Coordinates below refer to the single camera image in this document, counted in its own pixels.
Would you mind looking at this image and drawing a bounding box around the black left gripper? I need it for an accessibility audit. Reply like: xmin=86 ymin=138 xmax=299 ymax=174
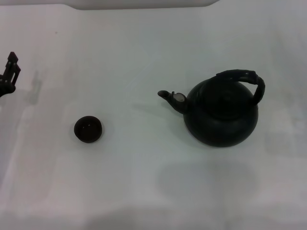
xmin=0 ymin=51 xmax=22 ymax=98

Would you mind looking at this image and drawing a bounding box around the small dark teacup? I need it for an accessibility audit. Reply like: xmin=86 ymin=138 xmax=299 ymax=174
xmin=73 ymin=115 xmax=103 ymax=144

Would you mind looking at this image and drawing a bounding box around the black round teapot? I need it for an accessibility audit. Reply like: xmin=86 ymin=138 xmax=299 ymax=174
xmin=157 ymin=69 xmax=266 ymax=147

